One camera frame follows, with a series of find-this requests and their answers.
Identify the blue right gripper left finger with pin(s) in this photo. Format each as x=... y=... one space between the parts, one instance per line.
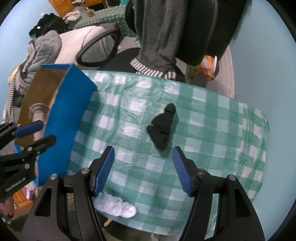
x=101 y=169

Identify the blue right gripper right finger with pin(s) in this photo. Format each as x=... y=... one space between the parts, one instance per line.
x=179 y=160

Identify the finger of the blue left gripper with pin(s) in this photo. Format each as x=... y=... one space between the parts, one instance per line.
x=26 y=130
x=39 y=146

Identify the taupe fleece sock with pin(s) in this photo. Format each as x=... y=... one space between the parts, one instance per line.
x=39 y=112

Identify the white plastic bag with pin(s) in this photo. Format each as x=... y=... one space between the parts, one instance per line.
x=114 y=206

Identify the black sock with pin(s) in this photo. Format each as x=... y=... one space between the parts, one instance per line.
x=160 y=128

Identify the person's left hand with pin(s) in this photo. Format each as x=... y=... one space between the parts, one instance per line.
x=7 y=207

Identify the striped grey garment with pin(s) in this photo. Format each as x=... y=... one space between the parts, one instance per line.
x=19 y=83

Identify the blue cardboard box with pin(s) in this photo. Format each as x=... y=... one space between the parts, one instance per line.
x=66 y=90

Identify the green checkered tablecloth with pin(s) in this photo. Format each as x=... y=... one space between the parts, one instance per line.
x=145 y=119

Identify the grey quilted jacket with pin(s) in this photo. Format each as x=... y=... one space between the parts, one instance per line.
x=43 y=50

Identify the orange snack bag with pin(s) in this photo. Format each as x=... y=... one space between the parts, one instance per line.
x=207 y=68

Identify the bed with white sheet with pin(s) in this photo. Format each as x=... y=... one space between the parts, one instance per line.
x=81 y=44

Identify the black clothes pile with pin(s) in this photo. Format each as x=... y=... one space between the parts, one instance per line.
x=49 y=22

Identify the grey clothes heap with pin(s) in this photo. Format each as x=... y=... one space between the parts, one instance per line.
x=72 y=16

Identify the wooden wardrobe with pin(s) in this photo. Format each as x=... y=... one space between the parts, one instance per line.
x=62 y=7

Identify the yellow bottle on far table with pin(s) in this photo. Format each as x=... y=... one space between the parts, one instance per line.
x=90 y=12

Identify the dark grey towel on chair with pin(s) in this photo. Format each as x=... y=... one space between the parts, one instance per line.
x=159 y=26

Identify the far table green checkered cloth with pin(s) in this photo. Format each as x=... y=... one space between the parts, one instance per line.
x=115 y=14

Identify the black office chair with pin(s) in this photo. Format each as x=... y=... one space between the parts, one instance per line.
x=197 y=32

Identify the black hanging jacket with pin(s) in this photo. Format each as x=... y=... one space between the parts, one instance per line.
x=230 y=15

